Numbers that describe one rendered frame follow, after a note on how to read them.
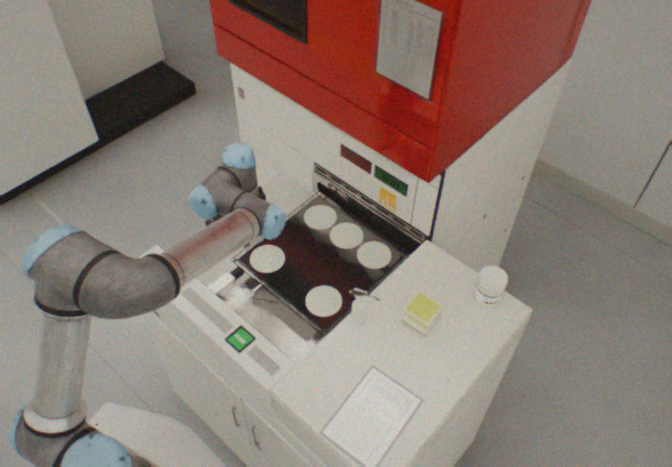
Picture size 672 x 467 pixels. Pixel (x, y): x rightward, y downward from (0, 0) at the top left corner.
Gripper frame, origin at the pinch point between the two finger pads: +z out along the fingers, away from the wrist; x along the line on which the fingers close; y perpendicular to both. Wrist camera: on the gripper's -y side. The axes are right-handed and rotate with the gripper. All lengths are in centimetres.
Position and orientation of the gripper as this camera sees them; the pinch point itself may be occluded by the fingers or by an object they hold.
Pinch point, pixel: (243, 247)
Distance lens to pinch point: 172.2
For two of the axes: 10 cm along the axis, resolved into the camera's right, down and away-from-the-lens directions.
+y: 9.1, -2.9, 2.8
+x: -4.1, -6.9, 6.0
